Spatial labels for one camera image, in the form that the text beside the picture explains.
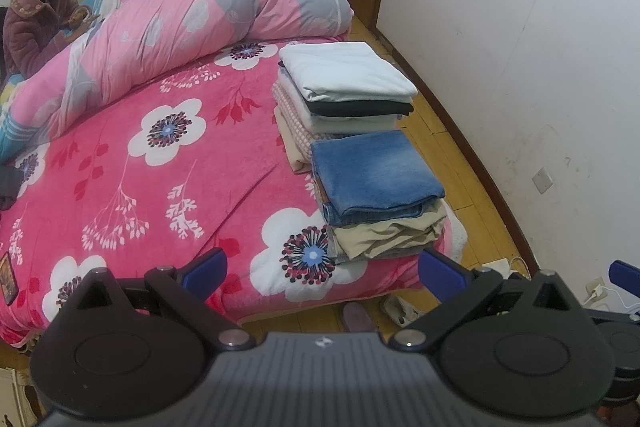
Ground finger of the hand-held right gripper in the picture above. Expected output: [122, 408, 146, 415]
[584, 305, 640, 324]
[608, 259, 640, 291]

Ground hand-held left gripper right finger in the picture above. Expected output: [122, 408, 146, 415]
[388, 247, 592, 354]

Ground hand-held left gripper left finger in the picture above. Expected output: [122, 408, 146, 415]
[55, 247, 258, 353]

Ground blue jeans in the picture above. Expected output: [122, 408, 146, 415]
[310, 129, 447, 227]

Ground white slipper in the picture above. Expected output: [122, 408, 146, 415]
[381, 294, 427, 328]

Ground white power strip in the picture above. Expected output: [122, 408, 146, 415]
[477, 257, 511, 281]

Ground khaki pants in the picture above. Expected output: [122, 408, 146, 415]
[327, 199, 449, 264]

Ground pink floral blanket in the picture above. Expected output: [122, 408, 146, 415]
[0, 34, 468, 350]

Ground purple slipper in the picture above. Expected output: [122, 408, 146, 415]
[342, 301, 385, 334]

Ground beige folded cloth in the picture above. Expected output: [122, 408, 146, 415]
[274, 107, 315, 176]

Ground black folded garment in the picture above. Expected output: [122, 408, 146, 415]
[301, 98, 416, 118]

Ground smartphone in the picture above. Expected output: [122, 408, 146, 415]
[0, 251, 20, 306]

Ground black pants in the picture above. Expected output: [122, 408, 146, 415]
[0, 166, 25, 211]

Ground white folded cloth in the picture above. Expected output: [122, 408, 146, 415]
[277, 42, 419, 103]

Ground cream nightstand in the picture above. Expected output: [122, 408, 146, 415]
[0, 367, 40, 427]

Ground pink grey patchwork quilt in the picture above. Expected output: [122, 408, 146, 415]
[0, 0, 356, 164]

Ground white charger cable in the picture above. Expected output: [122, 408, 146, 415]
[591, 284, 640, 314]

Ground white wall socket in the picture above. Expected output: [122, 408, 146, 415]
[532, 166, 554, 194]
[584, 276, 609, 304]

